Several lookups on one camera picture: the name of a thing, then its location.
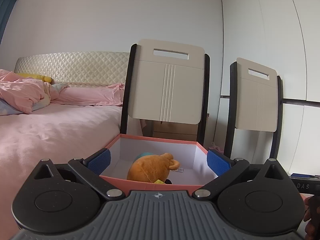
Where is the pink cardboard box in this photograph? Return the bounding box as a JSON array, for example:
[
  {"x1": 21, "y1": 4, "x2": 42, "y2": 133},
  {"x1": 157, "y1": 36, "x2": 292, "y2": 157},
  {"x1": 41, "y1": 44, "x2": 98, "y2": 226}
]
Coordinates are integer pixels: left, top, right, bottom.
[{"x1": 100, "y1": 134, "x2": 217, "y2": 195}]

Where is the orange plush toy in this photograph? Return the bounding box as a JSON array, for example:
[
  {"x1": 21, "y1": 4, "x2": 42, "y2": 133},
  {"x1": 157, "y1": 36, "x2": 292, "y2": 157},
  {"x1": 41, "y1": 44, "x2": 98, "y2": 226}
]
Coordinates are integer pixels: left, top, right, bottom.
[{"x1": 127, "y1": 153, "x2": 180, "y2": 184}]

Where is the person's right hand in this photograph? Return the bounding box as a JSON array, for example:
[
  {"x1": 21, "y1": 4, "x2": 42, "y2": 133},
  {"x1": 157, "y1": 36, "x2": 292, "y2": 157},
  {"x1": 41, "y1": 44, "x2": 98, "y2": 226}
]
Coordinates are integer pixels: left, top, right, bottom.
[{"x1": 303, "y1": 196, "x2": 319, "y2": 240}]

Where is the bed with pink sheet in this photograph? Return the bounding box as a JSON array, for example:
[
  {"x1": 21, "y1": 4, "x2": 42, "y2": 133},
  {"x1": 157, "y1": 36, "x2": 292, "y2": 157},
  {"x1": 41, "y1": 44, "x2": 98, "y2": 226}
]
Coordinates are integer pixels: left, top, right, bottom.
[{"x1": 1, "y1": 103, "x2": 121, "y2": 239}]

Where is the pink pillow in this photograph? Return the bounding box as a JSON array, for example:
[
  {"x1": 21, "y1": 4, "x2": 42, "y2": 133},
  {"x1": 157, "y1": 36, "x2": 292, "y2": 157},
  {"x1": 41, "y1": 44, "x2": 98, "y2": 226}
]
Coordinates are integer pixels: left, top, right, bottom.
[{"x1": 52, "y1": 83, "x2": 125, "y2": 106}]

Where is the beige chair on right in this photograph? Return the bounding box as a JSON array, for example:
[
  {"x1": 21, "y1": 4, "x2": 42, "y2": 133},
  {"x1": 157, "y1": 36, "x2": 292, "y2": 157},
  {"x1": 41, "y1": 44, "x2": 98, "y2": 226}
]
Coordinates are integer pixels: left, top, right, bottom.
[{"x1": 224, "y1": 57, "x2": 283, "y2": 159}]

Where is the cream quilted headboard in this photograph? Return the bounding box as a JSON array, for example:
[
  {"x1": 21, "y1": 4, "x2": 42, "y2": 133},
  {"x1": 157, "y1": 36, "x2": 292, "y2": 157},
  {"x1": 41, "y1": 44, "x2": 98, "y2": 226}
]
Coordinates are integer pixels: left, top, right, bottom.
[{"x1": 14, "y1": 51, "x2": 130, "y2": 87}]

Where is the yellow pillow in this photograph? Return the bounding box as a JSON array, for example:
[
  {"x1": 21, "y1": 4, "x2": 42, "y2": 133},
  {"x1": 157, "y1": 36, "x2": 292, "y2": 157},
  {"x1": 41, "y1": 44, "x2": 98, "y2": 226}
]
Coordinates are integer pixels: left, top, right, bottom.
[{"x1": 18, "y1": 73, "x2": 53, "y2": 83}]

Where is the beige chair near box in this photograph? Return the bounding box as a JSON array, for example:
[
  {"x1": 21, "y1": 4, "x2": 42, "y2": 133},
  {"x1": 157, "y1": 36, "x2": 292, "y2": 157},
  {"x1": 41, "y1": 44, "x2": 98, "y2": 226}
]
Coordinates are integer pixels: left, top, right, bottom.
[{"x1": 120, "y1": 39, "x2": 210, "y2": 144}]

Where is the crumpled pink duvet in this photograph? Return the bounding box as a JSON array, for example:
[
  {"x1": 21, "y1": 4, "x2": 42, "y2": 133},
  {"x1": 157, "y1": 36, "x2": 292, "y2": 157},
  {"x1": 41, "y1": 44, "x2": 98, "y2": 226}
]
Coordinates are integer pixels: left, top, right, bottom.
[{"x1": 0, "y1": 69, "x2": 68, "y2": 116}]

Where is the blue curtain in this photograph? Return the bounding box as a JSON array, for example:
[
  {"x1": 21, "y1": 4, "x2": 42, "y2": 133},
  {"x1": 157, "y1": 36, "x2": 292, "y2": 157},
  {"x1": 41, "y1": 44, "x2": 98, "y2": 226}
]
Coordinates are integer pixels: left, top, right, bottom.
[{"x1": 0, "y1": 0, "x2": 17, "y2": 42}]

